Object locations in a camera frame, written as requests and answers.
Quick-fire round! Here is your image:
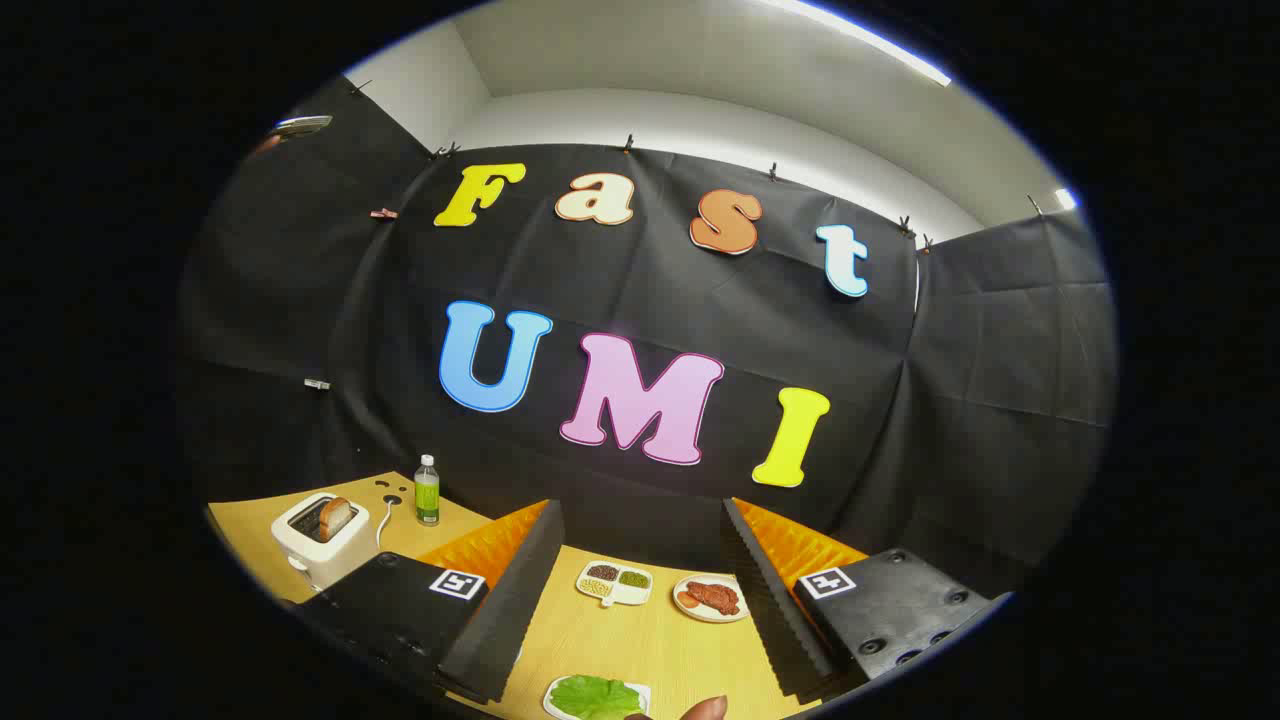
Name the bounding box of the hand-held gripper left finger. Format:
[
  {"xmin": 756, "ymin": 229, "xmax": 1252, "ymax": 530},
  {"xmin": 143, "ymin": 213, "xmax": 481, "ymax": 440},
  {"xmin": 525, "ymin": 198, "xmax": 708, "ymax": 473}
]
[{"xmin": 290, "ymin": 498, "xmax": 567, "ymax": 706}]

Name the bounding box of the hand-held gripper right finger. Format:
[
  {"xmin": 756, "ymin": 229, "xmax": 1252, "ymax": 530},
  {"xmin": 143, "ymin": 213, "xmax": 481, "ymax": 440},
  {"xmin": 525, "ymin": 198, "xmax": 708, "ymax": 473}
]
[{"xmin": 720, "ymin": 497, "xmax": 1013, "ymax": 703}]

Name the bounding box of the green lettuce leaf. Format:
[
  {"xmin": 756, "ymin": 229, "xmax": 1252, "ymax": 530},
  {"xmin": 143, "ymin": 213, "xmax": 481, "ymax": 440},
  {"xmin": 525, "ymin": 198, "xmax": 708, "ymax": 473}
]
[{"xmin": 550, "ymin": 675, "xmax": 646, "ymax": 720}]

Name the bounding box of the brown meat piece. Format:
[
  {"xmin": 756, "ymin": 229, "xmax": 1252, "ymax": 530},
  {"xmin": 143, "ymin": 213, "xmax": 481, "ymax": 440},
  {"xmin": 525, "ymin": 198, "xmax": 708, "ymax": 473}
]
[{"xmin": 686, "ymin": 581, "xmax": 741, "ymax": 616}]

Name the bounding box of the round white meat plate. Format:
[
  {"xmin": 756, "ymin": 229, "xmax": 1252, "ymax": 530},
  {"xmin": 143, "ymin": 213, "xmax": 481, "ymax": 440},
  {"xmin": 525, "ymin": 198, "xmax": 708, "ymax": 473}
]
[{"xmin": 672, "ymin": 573, "xmax": 751, "ymax": 624}]

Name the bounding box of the white leaf-shaped plate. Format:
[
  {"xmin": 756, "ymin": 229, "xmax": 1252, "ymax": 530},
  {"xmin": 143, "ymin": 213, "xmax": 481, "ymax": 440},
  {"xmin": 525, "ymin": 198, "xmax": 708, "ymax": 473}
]
[{"xmin": 543, "ymin": 676, "xmax": 652, "ymax": 720}]

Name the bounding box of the white divided dish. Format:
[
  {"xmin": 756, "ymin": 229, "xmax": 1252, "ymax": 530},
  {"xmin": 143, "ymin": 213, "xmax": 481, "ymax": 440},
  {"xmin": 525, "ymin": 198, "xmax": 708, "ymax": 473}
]
[{"xmin": 576, "ymin": 561, "xmax": 654, "ymax": 608}]

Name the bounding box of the green label drink bottle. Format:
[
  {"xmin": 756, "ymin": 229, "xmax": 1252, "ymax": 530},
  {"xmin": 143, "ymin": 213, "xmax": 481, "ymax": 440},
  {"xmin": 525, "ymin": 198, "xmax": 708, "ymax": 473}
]
[{"xmin": 414, "ymin": 455, "xmax": 442, "ymax": 527}]

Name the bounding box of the white toaster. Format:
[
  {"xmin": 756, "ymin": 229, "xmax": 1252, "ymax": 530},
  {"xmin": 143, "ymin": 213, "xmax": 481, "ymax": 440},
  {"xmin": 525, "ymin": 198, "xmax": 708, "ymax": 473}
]
[{"xmin": 271, "ymin": 492, "xmax": 371, "ymax": 591}]

